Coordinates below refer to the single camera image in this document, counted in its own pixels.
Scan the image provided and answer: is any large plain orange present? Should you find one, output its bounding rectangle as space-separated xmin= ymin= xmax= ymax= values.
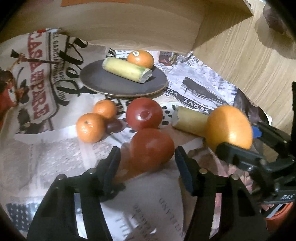
xmin=205 ymin=105 xmax=253 ymax=152

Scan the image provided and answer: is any yellow banana piece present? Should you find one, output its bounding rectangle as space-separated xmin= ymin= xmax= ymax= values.
xmin=102 ymin=57 xmax=152 ymax=83
xmin=171 ymin=106 xmax=208 ymax=137

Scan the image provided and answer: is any red tomato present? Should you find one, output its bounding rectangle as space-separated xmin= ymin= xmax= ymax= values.
xmin=129 ymin=128 xmax=175 ymax=172
xmin=126 ymin=97 xmax=163 ymax=131

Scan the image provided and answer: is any small tangerine front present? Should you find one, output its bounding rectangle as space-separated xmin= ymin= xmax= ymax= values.
xmin=76 ymin=113 xmax=105 ymax=143

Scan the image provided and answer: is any small tangerine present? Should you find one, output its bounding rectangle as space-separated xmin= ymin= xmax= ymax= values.
xmin=76 ymin=113 xmax=105 ymax=143
xmin=92 ymin=99 xmax=117 ymax=120

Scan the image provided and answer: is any small tangerine back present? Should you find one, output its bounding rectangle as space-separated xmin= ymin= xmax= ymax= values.
xmin=92 ymin=99 xmax=117 ymax=120

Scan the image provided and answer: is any orange with sticker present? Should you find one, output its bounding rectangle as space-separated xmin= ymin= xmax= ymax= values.
xmin=127 ymin=50 xmax=154 ymax=69

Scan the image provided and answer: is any pink striped curtain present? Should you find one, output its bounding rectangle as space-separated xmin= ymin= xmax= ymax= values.
xmin=262 ymin=4 xmax=294 ymax=39

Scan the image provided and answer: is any printed newspaper sheet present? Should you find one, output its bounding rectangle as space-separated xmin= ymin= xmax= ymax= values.
xmin=1 ymin=31 xmax=272 ymax=240

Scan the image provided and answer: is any dark round plate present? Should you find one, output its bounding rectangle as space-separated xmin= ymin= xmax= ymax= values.
xmin=80 ymin=60 xmax=168 ymax=98

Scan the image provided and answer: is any orange sticky note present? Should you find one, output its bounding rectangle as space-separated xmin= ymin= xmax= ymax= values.
xmin=61 ymin=0 xmax=130 ymax=7

